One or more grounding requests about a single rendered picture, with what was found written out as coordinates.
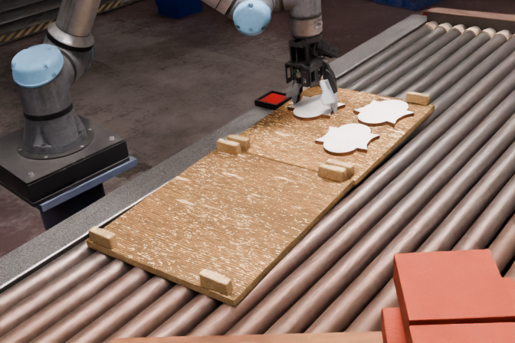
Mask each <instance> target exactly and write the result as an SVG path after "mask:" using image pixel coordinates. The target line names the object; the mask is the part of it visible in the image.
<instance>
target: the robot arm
mask: <svg viewBox="0 0 515 343"><path fill-rule="evenodd" d="M100 1H101V0H62V3H61V7H60V10H59V12H58V16H57V20H56V21H54V22H52V23H50V24H49V25H48V29H47V32H46V35H45V38H44V43H43V44H39V45H35V46H31V47H29V48H28V49H24V50H22V51H20V52H18V53H17V54H16V55H15V56H14V58H13V59H12V62H11V68H12V76H13V79H14V81H15V84H16V87H17V91H18V95H19V99H20V102H21V107H22V110H23V113H24V116H25V127H24V135H23V143H24V145H25V149H26V150H27V151H28V152H30V153H33V154H36V155H53V154H57V153H61V152H66V151H68V150H71V149H73V148H75V147H77V146H79V145H80V144H81V143H82V142H83V141H84V140H85V139H86V137H87V132H86V129H85V126H84V124H83V123H82V122H81V120H80V118H79V116H78V115H77V113H76V112H75V110H74V108H73V103H72V100H71V94H70V90H69V89H70V87H71V86H72V85H73V84H74V82H75V81H76V80H77V79H78V78H79V77H80V76H81V75H82V74H84V73H85V72H86V71H87V69H88V68H89V66H90V64H91V62H92V60H93V43H94V37H93V35H92V34H91V30H92V27H93V23H94V20H95V17H96V15H97V11H98V8H99V5H100ZM202 1H203V2H204V3H206V4H207V5H210V6H211V7H213V8H214V9H216V10H217V11H219V12H221V13H222V14H223V15H226V16H227V17H229V18H230V19H231V20H233V21H234V24H235V27H236V28H237V29H238V30H239V31H240V32H241V33H242V34H244V35H247V36H255V35H259V34H260V33H262V32H263V31H264V30H265V29H266V28H267V26H268V25H269V23H270V22H271V15H272V12H273V11H289V15H290V33H291V34H292V39H291V40H289V48H290V60H289V61H288V62H286V63H285V72H286V81H287V83H289V82H291V81H292V80H294V82H293V85H292V87H291V88H290V89H289V90H288V91H287V93H286V98H288V97H291V96H292V100H293V104H296V103H298V102H299V100H300V94H301V93H302V92H303V87H310V88H311V87H315V86H316V85H317V84H318V83H319V80H321V78H322V76H323V80H321V81H320V88H321V90H322V95H321V97H320V100H321V103H322V104H323V105H328V104H330V105H331V109H332V111H333V113H334V114H336V113H337V107H338V94H337V91H338V89H337V83H336V76H335V74H334V72H333V71H332V69H331V68H330V65H329V64H327V63H328V61H327V60H326V59H325V58H333V57H337V54H338V50H339V48H338V47H335V45H333V44H328V43H326V42H325V41H321V39H322V30H323V29H322V24H323V22H322V14H321V0H202ZM287 68H290V77H287ZM292 68H293V75H292Z"/></svg>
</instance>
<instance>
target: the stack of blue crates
mask: <svg viewBox="0 0 515 343"><path fill-rule="evenodd" d="M156 5H157V6H158V11H159V15H164V16H167V17H170V18H176V19H179V18H183V17H185V16H188V15H192V14H195V13H198V12H200V11H203V10H202V1H200V0H156Z"/></svg>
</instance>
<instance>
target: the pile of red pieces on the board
mask: <svg viewBox="0 0 515 343"><path fill-rule="evenodd" d="M393 279H394V284H395V290H396V294H397V297H398V301H399V308H383V309H382V339H383V343H515V282H514V280H513V278H512V277H504V278H502V276H501V274H500V272H499V270H498V268H497V265H496V263H495V261H494V258H493V257H492V254H491V252H490V250H456V251H439V252H422V253H395V254H394V270H393Z"/></svg>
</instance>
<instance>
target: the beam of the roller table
mask: <svg viewBox="0 0 515 343"><path fill-rule="evenodd" d="M426 23H427V16H426V15H410V16H408V17H407V18H405V19H403V20H402V21H400V22H399V23H397V24H394V25H393V26H392V27H390V28H388V29H386V30H385V31H383V32H382V33H380V34H378V35H376V36H375V37H373V38H371V39H369V40H368V41H366V42H365V43H363V44H361V45H359V46H358V47H356V48H354V49H352V50H351V51H349V52H348V53H346V54H344V55H343V56H341V57H339V58H337V59H336V60H334V61H332V62H331V63H329V65H330V68H331V69H332V71H333V72H334V74H335V76H336V81H338V80H339V79H340V78H342V77H344V76H346V75H347V74H348V73H350V72H352V71H353V70H355V69H356V68H357V67H360V66H361V65H363V64H364V63H366V62H367V61H369V60H371V59H372V58H374V57H375V56H377V55H378V54H380V53H382V52H383V51H385V50H386V49H388V48H389V47H391V46H392V45H394V44H396V43H398V42H399V41H400V40H402V39H403V38H406V37H407V36H409V35H410V34H411V33H413V32H415V31H417V30H418V29H419V28H421V26H422V25H424V24H426ZM273 111H274V110H272V109H266V108H263V107H259V106H256V107H255V108H253V109H251V110H249V111H248V112H246V113H245V114H243V115H241V116H239V117H238V118H237V119H234V120H232V121H231V122H229V123H228V124H226V125H224V126H222V127H221V128H220V129H217V130H216V131H214V132H212V133H211V134H209V135H207V136H206V137H204V138H203V139H200V140H199V141H197V142H196V143H194V144H192V145H190V146H189V147H187V148H186V149H183V150H182V151H181V152H179V153H177V154H175V155H174V156H172V157H170V158H168V159H166V160H165V161H164V162H162V163H160V164H158V165H157V166H155V167H153V168H151V169H150V170H148V171H146V172H145V173H143V174H141V175H140V176H138V177H137V178H134V179H133V180H132V181H129V182H128V183H126V184H125V185H123V186H121V187H120V188H118V189H116V190H115V191H112V192H111V193H109V194H108V195H106V196H104V197H103V198H101V199H100V200H98V201H96V202H94V203H92V204H91V205H89V206H87V207H86V208H84V209H83V210H81V211H79V212H77V213H76V214H74V215H72V216H70V217H69V218H67V219H66V220H63V221H62V222H60V223H59V224H57V225H55V226H53V227H52V228H50V229H49V230H46V231H45V232H44V233H42V234H40V235H38V236H37V237H35V238H33V239H32V240H29V241H28V242H27V243H25V244H23V245H21V246H20V247H18V248H17V249H15V250H13V251H12V252H10V253H8V254H6V255H4V256H3V257H1V258H0V294H1V293H2V292H4V291H5V290H7V289H9V288H10V287H12V286H13V285H15V284H16V283H19V282H20V281H22V280H23V279H24V278H26V277H28V276H30V275H31V274H32V273H34V272H36V271H37V270H39V269H40V268H42V267H43V266H45V265H47V264H48V263H50V262H51V261H53V260H55V259H56V258H58V257H59V256H61V255H62V254H64V253H66V252H67V251H68V250H70V249H72V248H74V247H75V246H76V245H78V244H79V243H82V242H83V241H85V240H86V239H87V238H89V237H90V236H89V232H88V230H89V229H90V228H91V227H93V226H95V227H99V228H101V229H103V228H104V227H105V226H107V225H108V224H110V223H111V222H113V221H114V220H116V219H117V218H118V217H120V216H121V215H122V214H124V213H126V212H127V211H128V210H129V209H131V208H132V207H134V206H135V205H137V204H138V203H139V202H141V201H142V200H144V199H145V198H147V197H148V196H150V195H151V194H152V193H154V192H155V191H157V190H158V189H160V188H161V187H162V186H163V185H165V184H167V183H168V182H169V181H171V180H172V179H173V178H175V177H176V176H178V175H180V174H181V173H182V172H184V171H185V170H186V169H187V168H189V167H191V166H192V165H194V164H195V163H196V162H198V161H199V160H200V159H202V158H204V157H205V156H206V155H207V154H209V153H210V152H212V151H213V150H215V149H216V148H217V143H216V142H217V141H218V140H219V139H224V140H227V139H226V136H228V135H230V134H232V135H236V136H238V135H239V134H241V133H242V132H243V131H245V130H246V129H248V128H250V127H251V126H253V125H254V124H255V123H257V122H258V121H260V120H261V119H263V118H264V117H265V116H267V115H269V114H270V113H272V112H273Z"/></svg>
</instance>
